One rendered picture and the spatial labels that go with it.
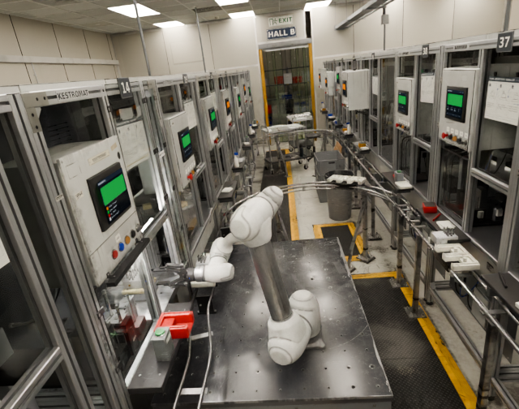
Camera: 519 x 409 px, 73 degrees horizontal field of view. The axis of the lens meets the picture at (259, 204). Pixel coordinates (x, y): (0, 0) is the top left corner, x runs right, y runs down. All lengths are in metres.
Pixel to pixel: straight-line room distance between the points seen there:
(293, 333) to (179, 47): 9.20
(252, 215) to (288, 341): 0.59
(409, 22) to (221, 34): 4.66
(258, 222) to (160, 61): 9.18
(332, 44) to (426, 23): 2.29
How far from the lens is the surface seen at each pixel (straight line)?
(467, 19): 10.96
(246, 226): 1.38
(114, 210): 1.45
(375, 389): 1.79
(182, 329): 1.74
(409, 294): 3.50
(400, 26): 10.39
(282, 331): 1.65
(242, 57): 9.96
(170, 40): 10.32
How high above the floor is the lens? 2.01
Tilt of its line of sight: 21 degrees down
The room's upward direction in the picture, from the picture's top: 7 degrees counter-clockwise
